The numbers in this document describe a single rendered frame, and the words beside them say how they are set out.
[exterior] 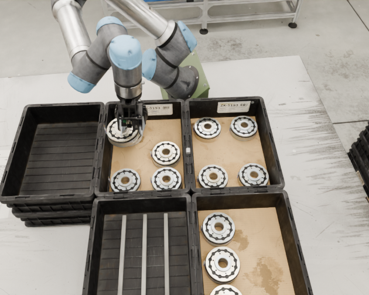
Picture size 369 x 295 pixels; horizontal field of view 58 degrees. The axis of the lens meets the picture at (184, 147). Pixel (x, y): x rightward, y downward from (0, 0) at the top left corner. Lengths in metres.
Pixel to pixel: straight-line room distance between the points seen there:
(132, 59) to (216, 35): 2.36
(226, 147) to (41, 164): 0.69
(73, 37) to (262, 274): 0.89
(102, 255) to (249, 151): 0.63
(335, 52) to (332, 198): 2.01
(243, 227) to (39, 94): 1.15
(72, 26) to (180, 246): 0.75
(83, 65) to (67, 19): 0.24
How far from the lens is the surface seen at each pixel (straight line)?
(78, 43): 1.04
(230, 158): 1.23
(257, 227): 1.12
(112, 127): 1.10
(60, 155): 1.31
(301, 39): 3.27
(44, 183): 1.27
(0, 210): 1.44
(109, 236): 1.11
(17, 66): 3.14
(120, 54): 0.81
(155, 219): 1.11
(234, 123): 1.30
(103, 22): 0.95
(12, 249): 1.35
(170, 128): 1.30
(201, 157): 1.22
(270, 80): 1.73
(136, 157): 1.23
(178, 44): 1.33
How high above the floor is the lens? 1.85
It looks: 55 degrees down
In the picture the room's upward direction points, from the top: straight up
